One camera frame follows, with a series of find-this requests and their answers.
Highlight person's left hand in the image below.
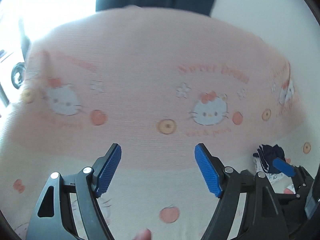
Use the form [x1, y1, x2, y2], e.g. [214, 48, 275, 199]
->
[133, 229, 152, 240]

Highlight Hello Kitty pink blanket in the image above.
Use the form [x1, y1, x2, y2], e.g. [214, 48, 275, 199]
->
[1, 7, 319, 239]

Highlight navy blue shorts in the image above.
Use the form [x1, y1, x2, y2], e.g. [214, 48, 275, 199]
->
[253, 145, 286, 174]

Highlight small white paper tag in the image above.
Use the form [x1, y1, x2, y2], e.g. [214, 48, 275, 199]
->
[287, 184, 296, 194]

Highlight small folded white patterned garment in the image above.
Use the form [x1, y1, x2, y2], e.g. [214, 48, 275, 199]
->
[253, 157, 284, 184]

